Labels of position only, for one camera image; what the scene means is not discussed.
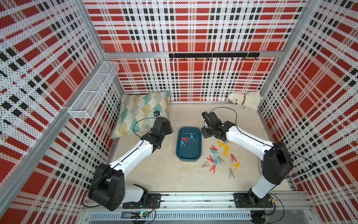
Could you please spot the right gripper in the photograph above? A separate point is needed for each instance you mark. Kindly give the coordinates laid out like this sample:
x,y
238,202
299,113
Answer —
x,y
204,134

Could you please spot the teal plastic storage box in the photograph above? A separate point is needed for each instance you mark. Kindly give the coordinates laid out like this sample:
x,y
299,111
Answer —
x,y
193,149

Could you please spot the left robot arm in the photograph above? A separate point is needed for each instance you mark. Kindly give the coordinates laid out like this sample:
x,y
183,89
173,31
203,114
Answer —
x,y
108,188

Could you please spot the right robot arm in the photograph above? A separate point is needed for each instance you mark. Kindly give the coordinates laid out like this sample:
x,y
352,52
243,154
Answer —
x,y
276,160

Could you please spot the grey clothespin centre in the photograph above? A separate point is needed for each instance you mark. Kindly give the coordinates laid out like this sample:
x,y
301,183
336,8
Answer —
x,y
220,160

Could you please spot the grey clothespin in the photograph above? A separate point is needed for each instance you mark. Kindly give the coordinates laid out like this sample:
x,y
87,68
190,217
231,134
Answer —
x,y
205,165
220,160
231,173

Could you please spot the grey clothespin left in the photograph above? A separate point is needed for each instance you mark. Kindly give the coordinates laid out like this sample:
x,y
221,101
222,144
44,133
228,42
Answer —
x,y
205,165

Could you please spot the red clothespin bottom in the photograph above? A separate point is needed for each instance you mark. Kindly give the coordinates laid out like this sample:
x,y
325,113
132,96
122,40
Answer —
x,y
213,169

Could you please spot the yellow clothespin lower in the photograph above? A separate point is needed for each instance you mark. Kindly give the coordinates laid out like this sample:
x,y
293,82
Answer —
x,y
236,165

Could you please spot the white plush dog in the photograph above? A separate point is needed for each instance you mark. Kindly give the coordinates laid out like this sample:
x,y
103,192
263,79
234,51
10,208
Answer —
x,y
249,100

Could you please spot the grey clothespin bottom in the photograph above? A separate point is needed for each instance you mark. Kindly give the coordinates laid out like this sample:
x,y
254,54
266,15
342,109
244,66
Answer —
x,y
231,173

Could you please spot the patterned cushion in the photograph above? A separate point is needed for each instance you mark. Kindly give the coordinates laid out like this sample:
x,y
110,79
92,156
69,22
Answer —
x,y
137,112

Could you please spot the green circuit board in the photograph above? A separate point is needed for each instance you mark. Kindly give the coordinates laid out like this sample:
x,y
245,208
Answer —
x,y
139,215

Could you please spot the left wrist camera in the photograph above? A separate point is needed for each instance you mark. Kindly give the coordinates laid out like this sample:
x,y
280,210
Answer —
x,y
157,114

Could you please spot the black hook rail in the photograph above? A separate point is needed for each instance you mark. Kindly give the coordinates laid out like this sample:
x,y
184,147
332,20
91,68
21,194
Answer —
x,y
243,55

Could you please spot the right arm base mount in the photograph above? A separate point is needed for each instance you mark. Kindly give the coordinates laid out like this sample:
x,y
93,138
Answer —
x,y
246,200

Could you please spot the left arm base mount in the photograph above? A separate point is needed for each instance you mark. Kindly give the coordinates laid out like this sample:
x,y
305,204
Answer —
x,y
138,197

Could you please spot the aluminium front rail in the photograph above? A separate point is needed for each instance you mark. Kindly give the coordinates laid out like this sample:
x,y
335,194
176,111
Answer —
x,y
209,201

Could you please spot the white wire mesh shelf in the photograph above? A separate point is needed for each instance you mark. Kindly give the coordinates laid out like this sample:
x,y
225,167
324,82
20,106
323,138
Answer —
x,y
87,103

